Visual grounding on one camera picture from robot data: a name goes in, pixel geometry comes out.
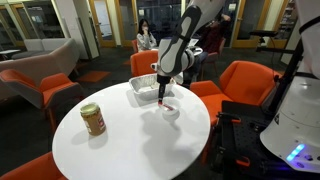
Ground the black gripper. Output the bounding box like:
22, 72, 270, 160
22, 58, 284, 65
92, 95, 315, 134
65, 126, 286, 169
156, 74, 176, 102

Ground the red marker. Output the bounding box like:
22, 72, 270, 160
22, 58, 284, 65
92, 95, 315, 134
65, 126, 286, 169
157, 101, 175, 112

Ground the white bowl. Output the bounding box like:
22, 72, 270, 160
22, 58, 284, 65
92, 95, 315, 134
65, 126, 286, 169
159, 96, 182, 117

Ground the aluminium foil tray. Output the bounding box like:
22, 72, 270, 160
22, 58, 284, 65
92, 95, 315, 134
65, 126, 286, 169
128, 73, 177, 101

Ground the woman in grey top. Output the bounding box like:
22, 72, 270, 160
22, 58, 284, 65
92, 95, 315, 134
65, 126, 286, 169
135, 18, 158, 53

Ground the large round white table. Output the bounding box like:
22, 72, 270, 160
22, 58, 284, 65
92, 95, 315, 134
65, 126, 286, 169
51, 81, 212, 180

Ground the dark red chair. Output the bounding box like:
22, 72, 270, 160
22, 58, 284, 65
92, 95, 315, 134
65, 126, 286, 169
199, 37, 228, 82

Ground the orange black clamp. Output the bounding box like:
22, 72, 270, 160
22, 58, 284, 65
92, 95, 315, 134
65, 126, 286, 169
216, 112, 243, 125
234, 155, 252, 168

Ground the peanut butter jar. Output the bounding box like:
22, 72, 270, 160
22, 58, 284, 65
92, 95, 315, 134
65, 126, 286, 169
79, 102, 107, 137

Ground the person in dark red top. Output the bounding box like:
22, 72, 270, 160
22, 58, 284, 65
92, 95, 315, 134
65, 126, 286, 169
190, 12, 232, 84

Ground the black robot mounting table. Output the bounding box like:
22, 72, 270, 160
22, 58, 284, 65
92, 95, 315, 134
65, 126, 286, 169
212, 99, 320, 180

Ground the orange chair grey shell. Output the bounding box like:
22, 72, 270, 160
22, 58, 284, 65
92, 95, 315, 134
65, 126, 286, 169
0, 68, 85, 133

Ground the light grey sofa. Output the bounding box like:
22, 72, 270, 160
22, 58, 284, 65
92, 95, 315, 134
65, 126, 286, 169
11, 37, 69, 61

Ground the black stereo camera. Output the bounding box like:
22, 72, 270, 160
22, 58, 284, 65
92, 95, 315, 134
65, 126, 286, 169
249, 29, 279, 38

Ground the black camera stand pole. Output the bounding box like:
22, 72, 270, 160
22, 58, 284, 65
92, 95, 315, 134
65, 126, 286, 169
255, 39, 305, 115

